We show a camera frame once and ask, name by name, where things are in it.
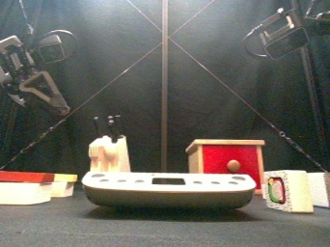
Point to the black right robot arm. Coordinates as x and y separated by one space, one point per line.
320 22

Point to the wooden drawer cabinet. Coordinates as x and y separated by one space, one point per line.
196 157

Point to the red drawer with wooden knob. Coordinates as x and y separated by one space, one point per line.
214 160

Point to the wooden toy knife block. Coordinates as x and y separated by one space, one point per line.
110 157

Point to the white box with yellow lid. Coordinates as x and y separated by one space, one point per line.
62 189

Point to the white box with red lid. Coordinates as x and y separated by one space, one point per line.
22 193

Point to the white toy kitchen scale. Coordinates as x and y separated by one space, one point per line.
168 193

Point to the plain white box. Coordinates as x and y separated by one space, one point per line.
319 189

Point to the white speckled box with window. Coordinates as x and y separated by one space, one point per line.
301 193

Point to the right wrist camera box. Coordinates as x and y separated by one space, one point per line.
287 45

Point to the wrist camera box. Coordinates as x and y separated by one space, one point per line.
51 51
287 45

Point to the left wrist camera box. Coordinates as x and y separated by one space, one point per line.
51 51

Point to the vertical metal frame pole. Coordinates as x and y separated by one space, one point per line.
165 96

